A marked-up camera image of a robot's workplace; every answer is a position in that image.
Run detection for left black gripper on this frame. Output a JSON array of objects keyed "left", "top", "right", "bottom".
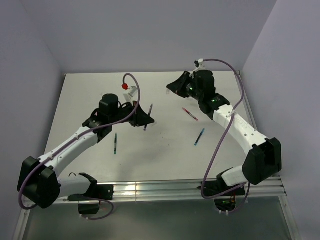
[{"left": 109, "top": 101, "right": 154, "bottom": 127}]

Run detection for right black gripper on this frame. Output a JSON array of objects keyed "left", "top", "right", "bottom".
[{"left": 166, "top": 71, "right": 203, "bottom": 102}]

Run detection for purple pen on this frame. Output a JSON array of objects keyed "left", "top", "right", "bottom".
[{"left": 143, "top": 103, "right": 153, "bottom": 131}]

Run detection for red pen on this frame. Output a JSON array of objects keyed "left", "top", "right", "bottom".
[{"left": 182, "top": 107, "right": 199, "bottom": 121}]

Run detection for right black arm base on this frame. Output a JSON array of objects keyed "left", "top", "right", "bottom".
[{"left": 203, "top": 179, "right": 246, "bottom": 214}]

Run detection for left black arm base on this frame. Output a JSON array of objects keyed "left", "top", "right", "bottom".
[{"left": 67, "top": 184, "right": 115, "bottom": 216}]

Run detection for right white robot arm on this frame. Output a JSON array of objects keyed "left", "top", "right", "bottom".
[{"left": 167, "top": 70, "right": 282, "bottom": 195}]

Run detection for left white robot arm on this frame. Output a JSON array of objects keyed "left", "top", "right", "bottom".
[{"left": 17, "top": 94, "right": 155, "bottom": 210}]

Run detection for green pen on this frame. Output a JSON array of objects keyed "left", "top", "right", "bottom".
[{"left": 113, "top": 133, "right": 118, "bottom": 155}]

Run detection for light blue pen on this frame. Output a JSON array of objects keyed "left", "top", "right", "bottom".
[{"left": 194, "top": 128, "right": 205, "bottom": 146}]

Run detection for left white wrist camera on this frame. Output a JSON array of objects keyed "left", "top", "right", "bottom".
[{"left": 122, "top": 83, "right": 138, "bottom": 103}]

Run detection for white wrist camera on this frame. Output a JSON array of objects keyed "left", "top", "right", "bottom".
[
  {"left": 122, "top": 83, "right": 138, "bottom": 103},
  {"left": 190, "top": 58, "right": 206, "bottom": 78}
]

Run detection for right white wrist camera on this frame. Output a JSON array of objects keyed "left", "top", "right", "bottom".
[{"left": 190, "top": 58, "right": 206, "bottom": 78}]

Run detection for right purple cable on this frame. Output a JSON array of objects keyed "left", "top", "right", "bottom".
[{"left": 201, "top": 58, "right": 250, "bottom": 213}]

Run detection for aluminium rail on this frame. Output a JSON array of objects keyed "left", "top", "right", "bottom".
[{"left": 54, "top": 174, "right": 286, "bottom": 205}]

